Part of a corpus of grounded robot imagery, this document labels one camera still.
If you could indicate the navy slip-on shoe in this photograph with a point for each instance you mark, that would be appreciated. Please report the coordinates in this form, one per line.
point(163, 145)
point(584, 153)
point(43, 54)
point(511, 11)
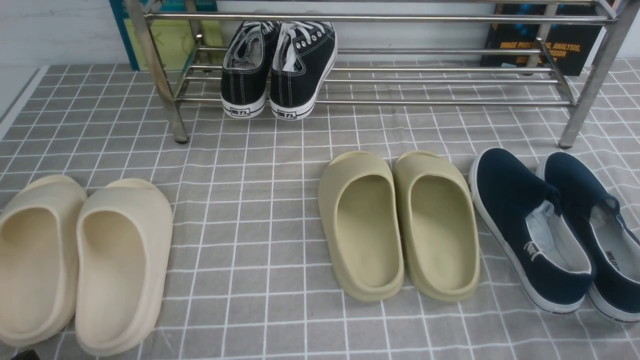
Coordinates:
point(524, 213)
point(596, 219)

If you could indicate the silver metal shoe rack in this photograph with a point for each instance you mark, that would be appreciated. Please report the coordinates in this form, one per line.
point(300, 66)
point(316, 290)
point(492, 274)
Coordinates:
point(200, 79)

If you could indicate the left olive foam slipper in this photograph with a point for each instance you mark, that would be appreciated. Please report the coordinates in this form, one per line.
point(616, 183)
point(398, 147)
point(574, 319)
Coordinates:
point(357, 207)

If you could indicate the olive foam slipper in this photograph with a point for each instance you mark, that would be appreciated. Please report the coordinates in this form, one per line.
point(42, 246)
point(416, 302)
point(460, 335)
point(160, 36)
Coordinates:
point(357, 207)
point(438, 226)

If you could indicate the right black canvas sneaker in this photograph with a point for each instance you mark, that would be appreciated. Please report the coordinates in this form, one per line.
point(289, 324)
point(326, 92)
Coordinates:
point(305, 55)

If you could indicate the black canvas sneaker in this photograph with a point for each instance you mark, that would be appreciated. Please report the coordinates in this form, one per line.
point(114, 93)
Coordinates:
point(305, 55)
point(246, 67)

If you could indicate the right olive foam slipper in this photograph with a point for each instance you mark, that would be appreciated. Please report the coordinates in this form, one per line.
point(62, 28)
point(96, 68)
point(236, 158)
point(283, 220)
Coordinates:
point(438, 226)

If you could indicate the left black canvas sneaker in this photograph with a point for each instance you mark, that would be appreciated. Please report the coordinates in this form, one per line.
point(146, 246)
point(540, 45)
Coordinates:
point(246, 67)

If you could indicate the right beige foam slipper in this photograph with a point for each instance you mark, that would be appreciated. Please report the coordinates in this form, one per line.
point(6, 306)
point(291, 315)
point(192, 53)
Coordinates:
point(124, 235)

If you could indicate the beige foam slipper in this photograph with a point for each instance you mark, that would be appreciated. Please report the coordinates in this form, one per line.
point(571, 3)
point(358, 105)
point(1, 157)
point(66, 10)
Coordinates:
point(39, 260)
point(124, 235)

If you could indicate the black image processing book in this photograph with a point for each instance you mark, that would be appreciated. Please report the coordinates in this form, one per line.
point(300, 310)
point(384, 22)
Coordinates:
point(569, 45)

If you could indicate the left beige foam slipper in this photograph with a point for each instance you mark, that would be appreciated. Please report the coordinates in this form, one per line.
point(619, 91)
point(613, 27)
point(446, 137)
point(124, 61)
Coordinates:
point(39, 260)

